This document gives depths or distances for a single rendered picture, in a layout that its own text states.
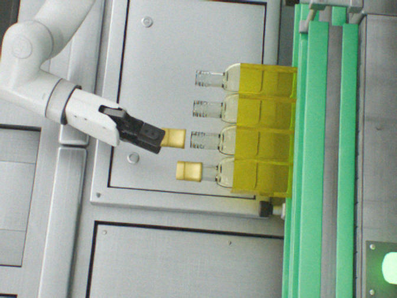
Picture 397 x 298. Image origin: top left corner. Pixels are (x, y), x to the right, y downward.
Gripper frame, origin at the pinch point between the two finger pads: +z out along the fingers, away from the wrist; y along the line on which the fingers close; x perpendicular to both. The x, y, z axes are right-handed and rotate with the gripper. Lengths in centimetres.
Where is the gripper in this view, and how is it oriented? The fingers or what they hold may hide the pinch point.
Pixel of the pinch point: (151, 138)
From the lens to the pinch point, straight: 133.5
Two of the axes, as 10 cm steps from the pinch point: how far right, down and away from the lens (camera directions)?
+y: 0.8, -2.9, -9.5
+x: 3.8, -8.8, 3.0
